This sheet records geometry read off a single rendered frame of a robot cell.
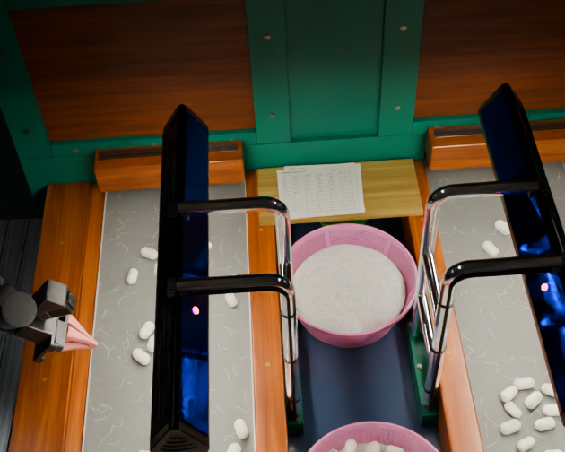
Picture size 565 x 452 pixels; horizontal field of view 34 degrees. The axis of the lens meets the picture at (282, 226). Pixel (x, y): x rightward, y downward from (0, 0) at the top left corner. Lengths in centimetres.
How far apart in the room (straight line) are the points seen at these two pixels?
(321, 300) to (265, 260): 14
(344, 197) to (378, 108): 19
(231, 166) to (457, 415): 66
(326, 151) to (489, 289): 44
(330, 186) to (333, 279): 21
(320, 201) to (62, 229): 53
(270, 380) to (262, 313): 14
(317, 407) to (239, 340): 19
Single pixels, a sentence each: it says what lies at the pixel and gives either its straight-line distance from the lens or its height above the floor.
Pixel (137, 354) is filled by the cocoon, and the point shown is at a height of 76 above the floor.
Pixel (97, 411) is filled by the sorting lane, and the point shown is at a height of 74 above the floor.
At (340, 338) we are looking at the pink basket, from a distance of 175.
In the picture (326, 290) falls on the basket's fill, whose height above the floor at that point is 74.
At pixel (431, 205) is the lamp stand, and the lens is 148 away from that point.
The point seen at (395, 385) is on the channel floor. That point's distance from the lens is 177.
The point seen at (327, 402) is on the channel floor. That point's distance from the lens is 175.
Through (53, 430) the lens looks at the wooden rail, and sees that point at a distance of 169.
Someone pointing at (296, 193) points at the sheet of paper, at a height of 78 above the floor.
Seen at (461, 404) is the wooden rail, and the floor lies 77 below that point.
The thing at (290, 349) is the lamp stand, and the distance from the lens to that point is 149.
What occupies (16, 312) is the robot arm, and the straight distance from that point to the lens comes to 155.
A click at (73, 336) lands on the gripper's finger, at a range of 165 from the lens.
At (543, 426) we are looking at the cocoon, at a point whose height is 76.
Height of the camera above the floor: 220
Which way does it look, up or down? 50 degrees down
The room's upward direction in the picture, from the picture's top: 3 degrees counter-clockwise
